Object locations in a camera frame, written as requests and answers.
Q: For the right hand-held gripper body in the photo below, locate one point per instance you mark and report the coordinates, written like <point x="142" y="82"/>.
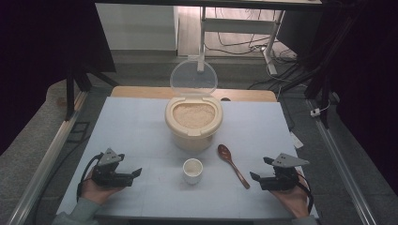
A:
<point x="283" y="176"/>

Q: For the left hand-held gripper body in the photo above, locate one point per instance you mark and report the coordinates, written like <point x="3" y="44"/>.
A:
<point x="108" y="175"/>

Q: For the brown wooden spoon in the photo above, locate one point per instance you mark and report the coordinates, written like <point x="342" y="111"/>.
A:
<point x="233" y="165"/>

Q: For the person's left hand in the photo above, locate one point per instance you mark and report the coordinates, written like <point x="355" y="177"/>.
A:
<point x="97" y="192"/>

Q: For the person's right hand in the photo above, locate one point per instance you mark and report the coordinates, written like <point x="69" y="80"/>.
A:
<point x="292" y="200"/>

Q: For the pale table mat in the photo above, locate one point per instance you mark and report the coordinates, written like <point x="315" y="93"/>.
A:
<point x="140" y="131"/>

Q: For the white paper tag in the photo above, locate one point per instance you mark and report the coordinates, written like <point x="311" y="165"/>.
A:
<point x="296" y="140"/>

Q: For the white cup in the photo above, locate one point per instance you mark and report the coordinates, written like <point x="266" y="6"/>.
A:
<point x="192" y="172"/>

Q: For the beige rice container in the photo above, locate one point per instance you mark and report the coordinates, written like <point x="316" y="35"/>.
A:
<point x="194" y="139"/>

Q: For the wooden table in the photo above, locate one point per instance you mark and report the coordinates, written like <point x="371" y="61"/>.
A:
<point x="140" y="91"/>

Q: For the small white box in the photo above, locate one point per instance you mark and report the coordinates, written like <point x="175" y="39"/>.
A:
<point x="315" y="112"/>

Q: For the rice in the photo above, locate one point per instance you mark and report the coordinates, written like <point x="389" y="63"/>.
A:
<point x="194" y="115"/>

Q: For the black stand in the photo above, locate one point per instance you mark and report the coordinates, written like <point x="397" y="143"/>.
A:
<point x="70" y="90"/>
<point x="322" y="84"/>

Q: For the clear plastic container lid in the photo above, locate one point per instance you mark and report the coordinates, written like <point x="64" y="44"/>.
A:
<point x="193" y="76"/>

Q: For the dark curtain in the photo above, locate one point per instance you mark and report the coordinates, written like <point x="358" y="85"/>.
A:
<point x="47" y="47"/>
<point x="369" y="93"/>

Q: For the white cabinet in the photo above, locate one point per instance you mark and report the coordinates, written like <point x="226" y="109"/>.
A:
<point x="137" y="26"/>

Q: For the aluminium rail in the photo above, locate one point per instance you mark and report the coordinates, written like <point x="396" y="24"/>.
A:
<point x="339" y="168"/>
<point x="47" y="162"/>

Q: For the white metal desk frame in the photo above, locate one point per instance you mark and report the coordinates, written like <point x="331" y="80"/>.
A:
<point x="237" y="26"/>

